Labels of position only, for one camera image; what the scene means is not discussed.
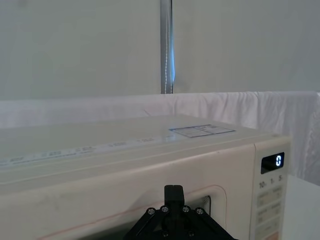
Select white folded curtain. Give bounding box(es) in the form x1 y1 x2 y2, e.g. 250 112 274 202
0 91 320 187

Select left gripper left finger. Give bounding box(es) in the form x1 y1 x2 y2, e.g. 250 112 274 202
122 184 175 240

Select white table cloth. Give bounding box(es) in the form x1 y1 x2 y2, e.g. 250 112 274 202
283 174 320 240

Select pale plain backdrop curtain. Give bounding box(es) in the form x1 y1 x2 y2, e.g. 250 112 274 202
0 0 320 103

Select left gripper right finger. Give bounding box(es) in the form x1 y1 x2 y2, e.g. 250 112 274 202
174 184 235 240

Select oven control panel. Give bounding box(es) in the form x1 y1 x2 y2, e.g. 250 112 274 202
253 136 294 240

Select cream microwave oven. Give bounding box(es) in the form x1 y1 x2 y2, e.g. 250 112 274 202
0 113 294 240

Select grey striped post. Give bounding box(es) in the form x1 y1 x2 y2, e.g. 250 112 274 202
159 0 175 95

